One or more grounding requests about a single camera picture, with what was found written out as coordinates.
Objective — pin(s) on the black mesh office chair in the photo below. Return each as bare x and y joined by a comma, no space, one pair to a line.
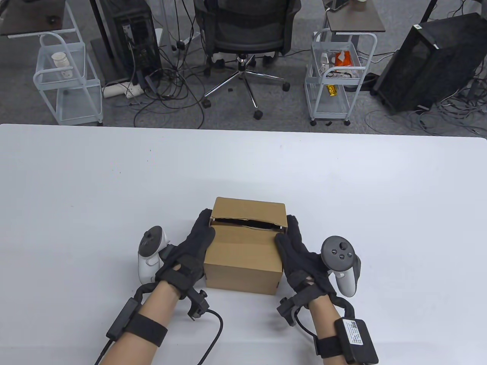
247,26

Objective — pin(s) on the person's right hand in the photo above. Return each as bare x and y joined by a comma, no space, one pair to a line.
300,266

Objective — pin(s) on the black mesh computer tower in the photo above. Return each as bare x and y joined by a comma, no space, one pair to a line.
430,64

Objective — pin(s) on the white paper cup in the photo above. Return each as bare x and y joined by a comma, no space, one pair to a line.
59,61

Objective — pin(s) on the person's left hand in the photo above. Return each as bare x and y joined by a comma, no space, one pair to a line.
190,254

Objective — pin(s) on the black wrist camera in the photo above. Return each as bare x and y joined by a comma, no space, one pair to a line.
198,306
289,310

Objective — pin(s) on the open black computer tower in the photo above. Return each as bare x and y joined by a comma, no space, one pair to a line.
137,38

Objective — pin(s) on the person's right forearm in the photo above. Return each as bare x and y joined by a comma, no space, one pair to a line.
323,319

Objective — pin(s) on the small brown desk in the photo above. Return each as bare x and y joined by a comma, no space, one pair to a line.
354,21

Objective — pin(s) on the yellow snack packet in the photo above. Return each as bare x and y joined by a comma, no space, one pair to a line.
332,90

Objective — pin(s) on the grey white handheld controller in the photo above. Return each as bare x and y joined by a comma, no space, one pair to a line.
338,253
148,262

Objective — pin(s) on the white power adapter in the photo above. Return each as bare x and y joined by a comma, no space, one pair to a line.
67,73

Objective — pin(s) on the dark wooden desk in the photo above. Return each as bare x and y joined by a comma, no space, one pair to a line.
26,15

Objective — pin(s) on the black wrist sensor box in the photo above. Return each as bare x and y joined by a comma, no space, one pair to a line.
354,338
150,329

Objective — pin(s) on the white power strip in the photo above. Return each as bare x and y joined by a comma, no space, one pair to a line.
118,90

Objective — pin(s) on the person's left forearm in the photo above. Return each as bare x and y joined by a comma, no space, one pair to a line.
152,308

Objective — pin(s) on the brown cardboard mailer box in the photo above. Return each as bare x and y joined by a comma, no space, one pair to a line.
243,262

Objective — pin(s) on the orange snack packet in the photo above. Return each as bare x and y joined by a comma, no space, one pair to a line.
343,59

